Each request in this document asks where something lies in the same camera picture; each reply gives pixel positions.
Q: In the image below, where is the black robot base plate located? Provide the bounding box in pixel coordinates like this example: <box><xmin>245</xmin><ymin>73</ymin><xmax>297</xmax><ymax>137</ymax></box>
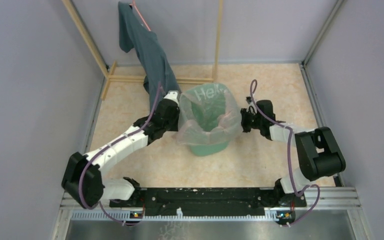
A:
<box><xmin>109</xmin><ymin>187</ymin><xmax>307</xmax><ymax>217</ymax></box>

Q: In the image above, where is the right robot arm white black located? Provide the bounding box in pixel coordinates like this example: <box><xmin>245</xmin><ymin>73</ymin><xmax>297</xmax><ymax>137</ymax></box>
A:
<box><xmin>240</xmin><ymin>96</ymin><xmax>346</xmax><ymax>206</ymax></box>

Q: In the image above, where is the pink plastic trash bag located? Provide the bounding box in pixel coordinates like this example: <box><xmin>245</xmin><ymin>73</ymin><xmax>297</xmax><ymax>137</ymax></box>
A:
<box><xmin>176</xmin><ymin>83</ymin><xmax>243</xmax><ymax>146</ymax></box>

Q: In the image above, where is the dark teal hanging cloth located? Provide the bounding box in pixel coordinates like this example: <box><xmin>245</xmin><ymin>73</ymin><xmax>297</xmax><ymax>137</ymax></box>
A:
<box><xmin>117</xmin><ymin>2</ymin><xmax>180</xmax><ymax>108</ymax></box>

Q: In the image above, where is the pink clothes hanger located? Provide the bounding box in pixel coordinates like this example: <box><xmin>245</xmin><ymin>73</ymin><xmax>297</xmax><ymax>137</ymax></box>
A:
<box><xmin>130</xmin><ymin>0</ymin><xmax>152</xmax><ymax>32</ymax></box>

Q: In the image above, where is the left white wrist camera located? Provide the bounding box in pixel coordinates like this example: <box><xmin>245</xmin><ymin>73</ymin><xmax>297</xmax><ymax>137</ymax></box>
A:
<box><xmin>163</xmin><ymin>90</ymin><xmax>180</xmax><ymax>105</ymax></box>

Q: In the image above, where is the wooden clothes rack frame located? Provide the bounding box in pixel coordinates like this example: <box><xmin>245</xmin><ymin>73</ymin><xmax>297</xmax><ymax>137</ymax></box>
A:
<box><xmin>62</xmin><ymin>0</ymin><xmax>224</xmax><ymax>101</ymax></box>

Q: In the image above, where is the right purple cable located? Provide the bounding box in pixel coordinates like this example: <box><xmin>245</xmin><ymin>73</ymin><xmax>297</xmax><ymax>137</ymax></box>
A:
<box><xmin>248</xmin><ymin>79</ymin><xmax>321</xmax><ymax>228</ymax></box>

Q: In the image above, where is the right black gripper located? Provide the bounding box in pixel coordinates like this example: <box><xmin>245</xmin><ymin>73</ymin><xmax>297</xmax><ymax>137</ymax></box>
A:
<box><xmin>226</xmin><ymin>108</ymin><xmax>263</xmax><ymax>133</ymax></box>

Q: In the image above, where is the green plastic trash bin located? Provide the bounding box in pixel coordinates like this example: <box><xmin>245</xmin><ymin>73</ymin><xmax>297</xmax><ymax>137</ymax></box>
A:
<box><xmin>187</xmin><ymin>83</ymin><xmax>229</xmax><ymax>157</ymax></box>

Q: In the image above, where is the grey slotted cable duct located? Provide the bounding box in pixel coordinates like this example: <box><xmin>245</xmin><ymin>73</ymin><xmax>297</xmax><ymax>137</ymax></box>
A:
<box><xmin>71</xmin><ymin>208</ymin><xmax>292</xmax><ymax>222</ymax></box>

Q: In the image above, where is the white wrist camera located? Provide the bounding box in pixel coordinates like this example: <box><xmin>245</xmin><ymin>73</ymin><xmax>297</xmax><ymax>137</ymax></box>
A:
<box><xmin>245</xmin><ymin>96</ymin><xmax>258</xmax><ymax>114</ymax></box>
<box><xmin>163</xmin><ymin>90</ymin><xmax>180</xmax><ymax>105</ymax></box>

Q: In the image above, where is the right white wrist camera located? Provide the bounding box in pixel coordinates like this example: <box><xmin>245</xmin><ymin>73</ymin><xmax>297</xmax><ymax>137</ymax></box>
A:
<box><xmin>245</xmin><ymin>96</ymin><xmax>258</xmax><ymax>114</ymax></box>

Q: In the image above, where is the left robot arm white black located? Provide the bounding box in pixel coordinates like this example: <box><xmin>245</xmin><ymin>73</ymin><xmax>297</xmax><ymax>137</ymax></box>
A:
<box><xmin>61</xmin><ymin>91</ymin><xmax>180</xmax><ymax>209</ymax></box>

